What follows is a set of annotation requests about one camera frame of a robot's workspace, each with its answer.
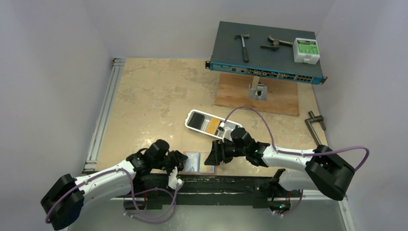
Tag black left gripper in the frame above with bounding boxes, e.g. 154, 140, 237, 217
152, 150, 187, 178

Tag tan leather card holder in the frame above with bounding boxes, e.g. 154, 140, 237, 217
182, 152, 217, 175

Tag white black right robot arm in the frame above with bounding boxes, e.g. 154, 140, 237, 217
204, 128, 356, 201

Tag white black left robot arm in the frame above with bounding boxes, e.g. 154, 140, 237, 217
40, 140, 188, 231

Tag gold magnetic stripe card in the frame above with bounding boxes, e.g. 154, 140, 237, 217
206, 118, 221, 135

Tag white plastic basket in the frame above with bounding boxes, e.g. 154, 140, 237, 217
185, 109, 242, 139

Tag plywood board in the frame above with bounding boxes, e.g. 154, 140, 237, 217
215, 73, 300, 116

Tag small hammer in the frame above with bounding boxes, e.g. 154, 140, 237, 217
234, 34, 250, 63

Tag white green electrical box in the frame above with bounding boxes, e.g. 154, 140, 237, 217
293, 38, 320, 64

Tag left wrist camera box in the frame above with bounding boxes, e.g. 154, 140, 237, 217
168, 167, 184, 191

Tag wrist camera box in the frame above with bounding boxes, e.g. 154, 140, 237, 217
168, 167, 184, 191
217, 122, 235, 141

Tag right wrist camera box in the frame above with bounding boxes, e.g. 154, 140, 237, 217
217, 122, 235, 141

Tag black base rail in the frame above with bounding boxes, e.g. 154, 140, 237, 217
132, 173, 301, 211

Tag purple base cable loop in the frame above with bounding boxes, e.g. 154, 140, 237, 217
123, 183, 179, 224

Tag grey metal stand bracket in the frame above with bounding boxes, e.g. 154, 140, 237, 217
248, 76, 268, 101

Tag aluminium frame rails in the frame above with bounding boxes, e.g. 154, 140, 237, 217
57, 58, 357, 231

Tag metal crank handle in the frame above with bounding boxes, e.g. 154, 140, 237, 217
305, 110, 327, 147

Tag blue network switch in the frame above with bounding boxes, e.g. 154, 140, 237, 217
205, 21, 327, 85

